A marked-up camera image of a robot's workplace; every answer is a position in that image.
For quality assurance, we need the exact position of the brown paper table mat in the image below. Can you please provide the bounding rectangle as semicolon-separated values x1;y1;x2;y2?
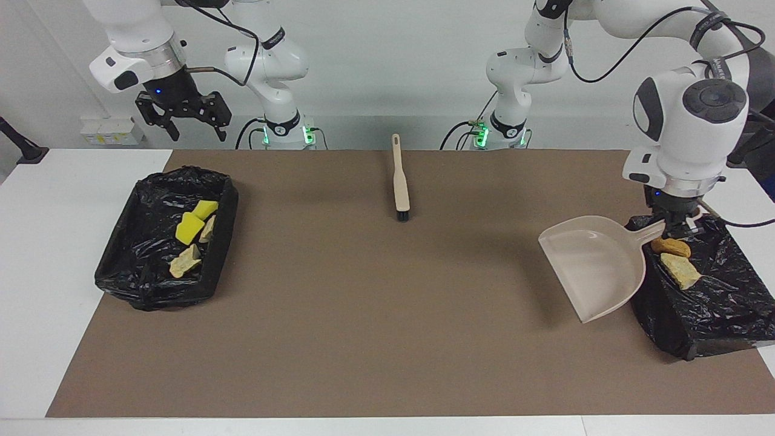
45;150;775;418

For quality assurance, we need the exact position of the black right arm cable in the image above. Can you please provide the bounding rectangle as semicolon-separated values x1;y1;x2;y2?
176;0;262;87

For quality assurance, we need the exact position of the beige plastic dustpan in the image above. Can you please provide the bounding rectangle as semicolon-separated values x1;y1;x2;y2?
538;206;706;324

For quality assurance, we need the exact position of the dark background partition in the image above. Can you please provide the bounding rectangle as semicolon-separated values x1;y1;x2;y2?
742;67;775;202

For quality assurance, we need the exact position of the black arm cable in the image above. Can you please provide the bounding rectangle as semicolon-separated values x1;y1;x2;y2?
562;5;775;229
176;0;262;87

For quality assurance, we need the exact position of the black camera stand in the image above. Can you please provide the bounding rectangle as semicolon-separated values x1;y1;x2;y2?
725;118;775;168
0;116;50;165

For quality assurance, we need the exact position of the beige hand brush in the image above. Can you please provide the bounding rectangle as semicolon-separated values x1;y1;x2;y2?
391;134;412;222

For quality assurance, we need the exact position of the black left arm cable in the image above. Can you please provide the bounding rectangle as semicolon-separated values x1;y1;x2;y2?
562;5;775;229

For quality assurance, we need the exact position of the black right base cable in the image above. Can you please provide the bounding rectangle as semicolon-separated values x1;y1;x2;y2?
235;117;267;150

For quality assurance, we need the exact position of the white wall socket box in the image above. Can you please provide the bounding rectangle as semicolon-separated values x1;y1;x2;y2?
81;116;146;146

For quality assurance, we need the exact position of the brown bread roll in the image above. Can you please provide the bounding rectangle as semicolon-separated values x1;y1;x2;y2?
651;237;691;258

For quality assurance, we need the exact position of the pale bread piece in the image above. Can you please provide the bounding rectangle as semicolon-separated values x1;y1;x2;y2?
168;243;202;279

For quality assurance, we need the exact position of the black bag lined bin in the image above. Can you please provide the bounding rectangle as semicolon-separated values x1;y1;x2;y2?
94;166;239;312
624;212;775;362

